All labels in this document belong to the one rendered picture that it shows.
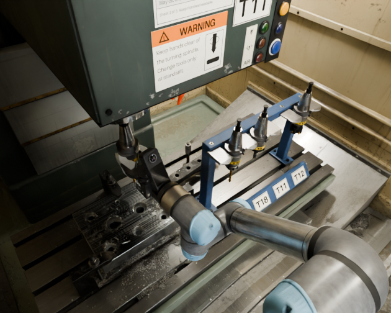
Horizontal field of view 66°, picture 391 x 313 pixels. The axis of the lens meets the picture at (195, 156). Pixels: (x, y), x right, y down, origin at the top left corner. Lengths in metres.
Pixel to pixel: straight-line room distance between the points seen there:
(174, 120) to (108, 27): 1.63
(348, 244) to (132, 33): 0.47
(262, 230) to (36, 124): 0.89
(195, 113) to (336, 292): 1.75
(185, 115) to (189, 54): 1.56
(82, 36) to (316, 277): 0.47
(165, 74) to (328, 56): 1.08
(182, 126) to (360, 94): 1.06
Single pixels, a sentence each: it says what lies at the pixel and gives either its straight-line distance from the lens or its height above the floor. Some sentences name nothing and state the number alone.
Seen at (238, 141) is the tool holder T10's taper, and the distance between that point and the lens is 0.90.
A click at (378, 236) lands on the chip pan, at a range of 1.63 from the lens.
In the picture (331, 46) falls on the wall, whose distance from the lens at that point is 1.51.
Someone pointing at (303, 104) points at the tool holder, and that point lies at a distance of 1.12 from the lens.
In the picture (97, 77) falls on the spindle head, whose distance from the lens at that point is 0.48.
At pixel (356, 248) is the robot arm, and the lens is 0.56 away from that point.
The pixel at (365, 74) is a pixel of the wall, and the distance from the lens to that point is 1.46.
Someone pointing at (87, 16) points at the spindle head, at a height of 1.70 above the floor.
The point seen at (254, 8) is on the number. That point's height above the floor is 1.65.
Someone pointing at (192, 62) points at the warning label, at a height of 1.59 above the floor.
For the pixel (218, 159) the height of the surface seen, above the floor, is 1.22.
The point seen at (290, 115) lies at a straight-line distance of 1.11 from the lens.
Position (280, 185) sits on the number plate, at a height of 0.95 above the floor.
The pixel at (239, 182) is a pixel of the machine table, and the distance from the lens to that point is 1.26.
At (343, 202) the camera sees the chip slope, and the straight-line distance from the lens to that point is 1.52.
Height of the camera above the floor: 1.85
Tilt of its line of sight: 45 degrees down
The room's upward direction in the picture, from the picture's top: 2 degrees clockwise
